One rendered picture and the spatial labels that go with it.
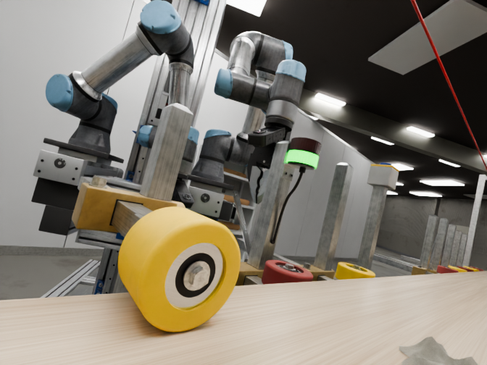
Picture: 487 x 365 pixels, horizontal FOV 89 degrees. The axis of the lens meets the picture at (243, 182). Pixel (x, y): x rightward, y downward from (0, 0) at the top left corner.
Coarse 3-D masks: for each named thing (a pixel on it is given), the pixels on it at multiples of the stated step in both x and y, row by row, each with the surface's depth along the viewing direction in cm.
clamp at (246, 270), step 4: (244, 264) 50; (248, 264) 51; (240, 268) 47; (244, 268) 48; (248, 268) 48; (252, 268) 49; (256, 268) 50; (240, 272) 45; (244, 272) 46; (248, 272) 47; (252, 272) 47; (256, 272) 48; (260, 272) 49; (240, 276) 45; (244, 276) 46; (248, 276) 47; (260, 276) 49; (240, 280) 46; (244, 280) 46; (236, 284) 45; (240, 284) 46
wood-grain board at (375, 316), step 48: (240, 288) 28; (288, 288) 33; (336, 288) 38; (384, 288) 46; (432, 288) 58; (480, 288) 80; (0, 336) 13; (48, 336) 14; (96, 336) 15; (144, 336) 16; (192, 336) 17; (240, 336) 19; (288, 336) 20; (336, 336) 22; (384, 336) 25; (432, 336) 28; (480, 336) 32
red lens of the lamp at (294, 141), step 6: (294, 138) 48; (300, 138) 47; (306, 138) 47; (294, 144) 48; (300, 144) 47; (306, 144) 47; (312, 144) 47; (318, 144) 47; (312, 150) 47; (318, 150) 48
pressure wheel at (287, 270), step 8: (272, 264) 41; (280, 264) 43; (288, 264) 41; (264, 272) 41; (272, 272) 39; (280, 272) 38; (288, 272) 38; (296, 272) 40; (304, 272) 41; (264, 280) 40; (272, 280) 39; (280, 280) 38; (288, 280) 38; (296, 280) 38; (304, 280) 38
